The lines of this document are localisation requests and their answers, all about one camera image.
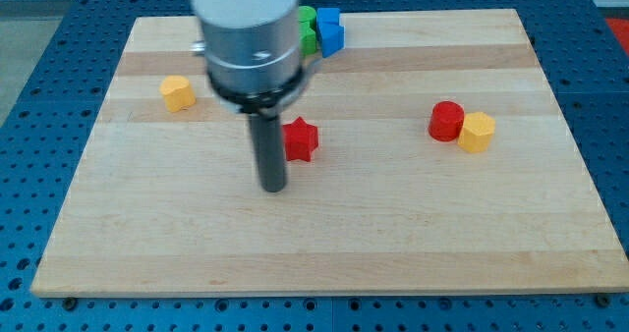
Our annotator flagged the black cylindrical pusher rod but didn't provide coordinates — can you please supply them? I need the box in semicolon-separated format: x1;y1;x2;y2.
248;114;287;193

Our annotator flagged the red star block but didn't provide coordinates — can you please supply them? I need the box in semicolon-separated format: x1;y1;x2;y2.
282;117;318;162

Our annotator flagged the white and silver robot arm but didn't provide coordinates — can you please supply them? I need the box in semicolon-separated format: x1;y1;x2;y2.
190;0;317;193

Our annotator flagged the yellow hexagon block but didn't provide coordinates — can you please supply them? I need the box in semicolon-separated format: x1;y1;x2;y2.
457;112;496;153

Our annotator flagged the yellow heart block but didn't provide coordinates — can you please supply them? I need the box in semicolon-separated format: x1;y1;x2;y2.
159;75;197;113

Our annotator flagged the blue triangle block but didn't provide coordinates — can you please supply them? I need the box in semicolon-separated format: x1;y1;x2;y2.
317;24;345;58

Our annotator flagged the green cylinder block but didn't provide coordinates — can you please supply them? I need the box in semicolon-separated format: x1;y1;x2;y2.
298;5;316;30

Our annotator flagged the wooden board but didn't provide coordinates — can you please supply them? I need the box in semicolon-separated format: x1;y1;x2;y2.
31;9;628;298

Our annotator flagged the blue cube block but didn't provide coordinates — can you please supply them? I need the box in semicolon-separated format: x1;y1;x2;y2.
316;7;341;28

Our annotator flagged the red cylinder block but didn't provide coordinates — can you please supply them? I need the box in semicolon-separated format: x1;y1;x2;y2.
428;100;465;141

